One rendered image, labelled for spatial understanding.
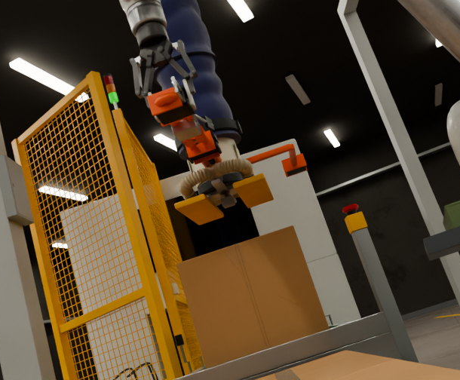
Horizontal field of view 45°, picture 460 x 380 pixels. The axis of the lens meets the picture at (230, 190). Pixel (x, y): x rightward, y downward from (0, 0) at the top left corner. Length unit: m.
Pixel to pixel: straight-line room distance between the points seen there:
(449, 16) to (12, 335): 2.06
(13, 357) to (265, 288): 1.25
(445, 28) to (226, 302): 1.00
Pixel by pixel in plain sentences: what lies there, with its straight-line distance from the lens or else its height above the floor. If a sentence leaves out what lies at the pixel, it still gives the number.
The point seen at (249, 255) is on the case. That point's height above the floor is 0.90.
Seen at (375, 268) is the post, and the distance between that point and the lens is 2.34.
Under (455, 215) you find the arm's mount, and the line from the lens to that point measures 1.50.
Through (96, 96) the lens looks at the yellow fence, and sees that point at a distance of 2.83.
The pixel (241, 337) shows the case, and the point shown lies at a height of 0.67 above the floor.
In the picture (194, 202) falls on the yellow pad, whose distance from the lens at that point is 1.70.
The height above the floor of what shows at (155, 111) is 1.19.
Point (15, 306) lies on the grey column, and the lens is 2.62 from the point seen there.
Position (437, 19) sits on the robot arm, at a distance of 1.51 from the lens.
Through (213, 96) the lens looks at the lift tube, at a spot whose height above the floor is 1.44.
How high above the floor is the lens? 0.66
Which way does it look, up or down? 15 degrees up
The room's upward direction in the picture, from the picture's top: 18 degrees counter-clockwise
